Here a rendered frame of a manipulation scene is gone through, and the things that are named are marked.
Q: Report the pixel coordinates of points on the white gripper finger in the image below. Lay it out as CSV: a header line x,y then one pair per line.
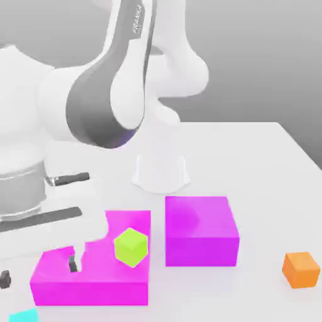
x,y
4,279
78,254

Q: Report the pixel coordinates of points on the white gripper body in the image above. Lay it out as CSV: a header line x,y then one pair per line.
x,y
63,226

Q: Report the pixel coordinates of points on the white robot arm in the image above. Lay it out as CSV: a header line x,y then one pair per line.
x,y
90,105

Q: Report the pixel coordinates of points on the small cyan cube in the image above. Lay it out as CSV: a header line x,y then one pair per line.
x,y
24,316

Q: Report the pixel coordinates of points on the small lime green cube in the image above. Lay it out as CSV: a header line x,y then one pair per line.
x,y
131,247

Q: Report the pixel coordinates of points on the small orange cube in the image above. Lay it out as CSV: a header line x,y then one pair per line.
x,y
300,270

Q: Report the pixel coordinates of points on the large magenta box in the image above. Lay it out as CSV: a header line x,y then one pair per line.
x,y
201,239
100,284

